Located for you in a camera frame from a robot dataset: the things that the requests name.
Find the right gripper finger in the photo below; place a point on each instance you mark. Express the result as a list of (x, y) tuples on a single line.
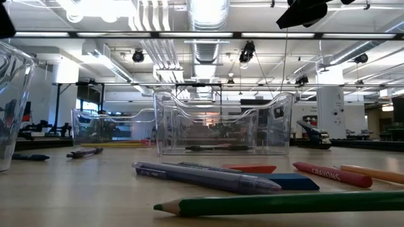
[(303, 12)]

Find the dark blue marker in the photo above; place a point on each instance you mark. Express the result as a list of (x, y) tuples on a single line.
[(31, 156)]

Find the purple pen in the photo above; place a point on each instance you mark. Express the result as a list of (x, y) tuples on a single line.
[(83, 153)]

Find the yellow pencil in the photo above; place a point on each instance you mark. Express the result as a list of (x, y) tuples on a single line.
[(110, 145)]

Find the red eraser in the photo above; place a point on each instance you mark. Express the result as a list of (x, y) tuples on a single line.
[(252, 168)]

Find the orange pencil with pink eraser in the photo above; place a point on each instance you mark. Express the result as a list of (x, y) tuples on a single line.
[(129, 142), (378, 174)]

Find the black pen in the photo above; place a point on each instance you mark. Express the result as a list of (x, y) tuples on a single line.
[(199, 147)]

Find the slim grey pen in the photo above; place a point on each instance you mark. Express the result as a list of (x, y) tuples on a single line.
[(202, 165)]

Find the green pencil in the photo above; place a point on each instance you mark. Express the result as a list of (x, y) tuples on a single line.
[(284, 203)]

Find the thick grey pen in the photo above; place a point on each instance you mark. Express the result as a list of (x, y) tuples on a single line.
[(205, 178)]

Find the tall clear plastic bin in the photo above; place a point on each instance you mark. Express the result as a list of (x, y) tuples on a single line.
[(17, 94)]

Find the white pillar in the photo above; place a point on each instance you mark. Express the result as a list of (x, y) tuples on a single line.
[(331, 101)]

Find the black background monitor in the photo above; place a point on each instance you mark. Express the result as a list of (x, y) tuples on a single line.
[(398, 108)]

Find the black stapler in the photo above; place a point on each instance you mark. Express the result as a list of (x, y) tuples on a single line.
[(312, 134)]

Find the red crayon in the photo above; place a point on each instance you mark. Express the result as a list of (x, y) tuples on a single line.
[(331, 174)]

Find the blue eraser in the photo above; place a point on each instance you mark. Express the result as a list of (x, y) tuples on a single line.
[(293, 182)]

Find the black background table frame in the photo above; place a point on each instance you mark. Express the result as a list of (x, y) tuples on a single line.
[(58, 107)]

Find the silver ceiling duct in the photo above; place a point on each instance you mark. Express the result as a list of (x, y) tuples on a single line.
[(206, 50)]

